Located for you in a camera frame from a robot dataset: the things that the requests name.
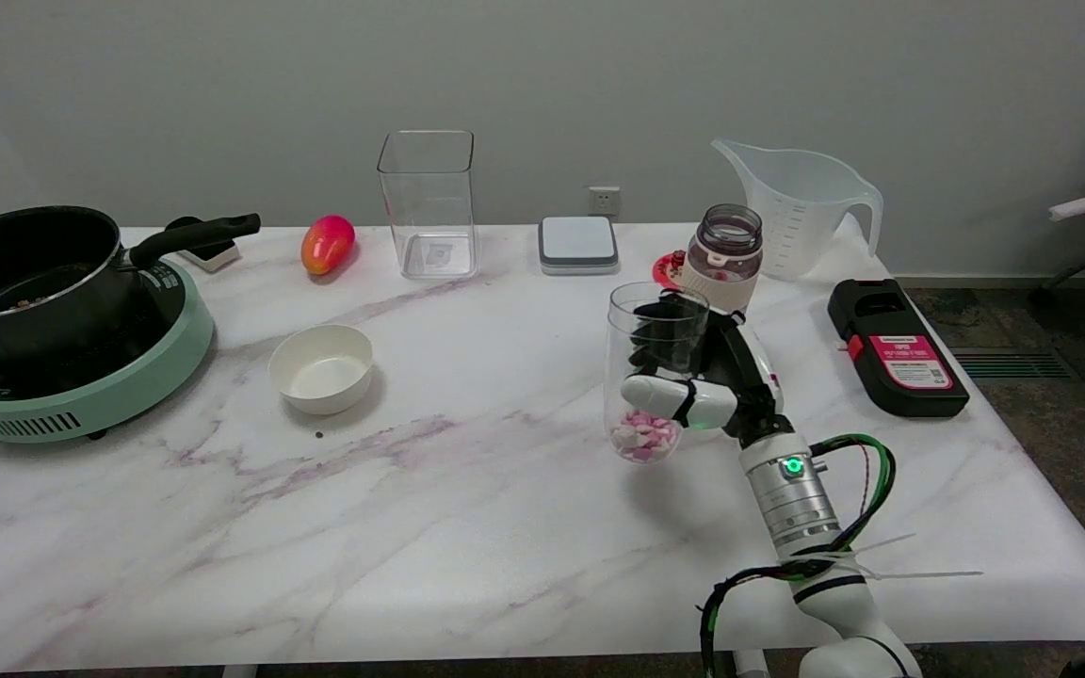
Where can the black case with red label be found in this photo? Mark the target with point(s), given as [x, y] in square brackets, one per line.
[900, 372]

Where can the large translucent measuring jug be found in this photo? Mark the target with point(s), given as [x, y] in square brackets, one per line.
[797, 221]

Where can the clear measuring cup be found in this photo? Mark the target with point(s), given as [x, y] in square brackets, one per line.
[623, 348]

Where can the white silver robot right arm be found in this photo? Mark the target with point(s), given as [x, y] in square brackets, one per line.
[797, 508]

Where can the pink white candy pile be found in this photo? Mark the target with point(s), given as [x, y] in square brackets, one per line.
[644, 441]

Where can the grey white square scale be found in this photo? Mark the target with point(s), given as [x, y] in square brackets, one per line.
[578, 243]

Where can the white table leg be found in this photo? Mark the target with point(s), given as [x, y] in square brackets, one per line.
[752, 665]
[239, 672]

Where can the floor vent grille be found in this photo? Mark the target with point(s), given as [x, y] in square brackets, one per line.
[1013, 364]

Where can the white zip tie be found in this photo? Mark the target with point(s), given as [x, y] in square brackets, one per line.
[919, 573]

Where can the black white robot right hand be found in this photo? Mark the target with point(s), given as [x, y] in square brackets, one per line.
[750, 377]

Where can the white wall socket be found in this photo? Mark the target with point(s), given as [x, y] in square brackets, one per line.
[604, 200]

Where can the clear square storage container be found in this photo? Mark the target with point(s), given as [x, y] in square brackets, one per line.
[429, 217]

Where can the small white black box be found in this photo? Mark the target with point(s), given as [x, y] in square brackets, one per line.
[213, 256]

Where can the black saucepan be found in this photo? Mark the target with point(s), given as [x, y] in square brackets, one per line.
[34, 292]

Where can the red orange mango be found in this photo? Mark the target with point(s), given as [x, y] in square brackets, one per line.
[326, 245]

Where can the clear bottle with beige sleeve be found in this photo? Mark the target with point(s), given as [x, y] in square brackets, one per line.
[726, 254]

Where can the green induction cooker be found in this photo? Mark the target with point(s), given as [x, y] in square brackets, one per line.
[128, 386]

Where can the red round coaster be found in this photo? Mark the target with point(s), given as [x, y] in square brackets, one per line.
[665, 268]

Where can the white bowl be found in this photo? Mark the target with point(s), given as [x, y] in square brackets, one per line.
[321, 372]

